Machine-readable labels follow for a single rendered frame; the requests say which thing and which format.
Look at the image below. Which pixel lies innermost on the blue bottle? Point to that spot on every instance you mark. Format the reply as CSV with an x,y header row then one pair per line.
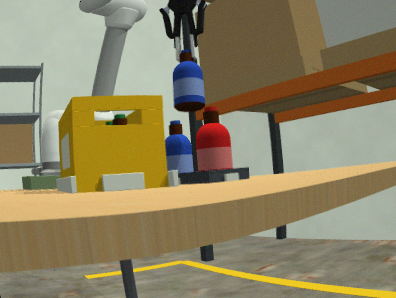
x,y
188,84
178,149

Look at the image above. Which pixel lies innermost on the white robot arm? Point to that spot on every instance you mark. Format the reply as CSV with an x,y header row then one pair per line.
x,y
120,16

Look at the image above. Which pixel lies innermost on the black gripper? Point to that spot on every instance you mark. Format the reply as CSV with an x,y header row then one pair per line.
x,y
180,7

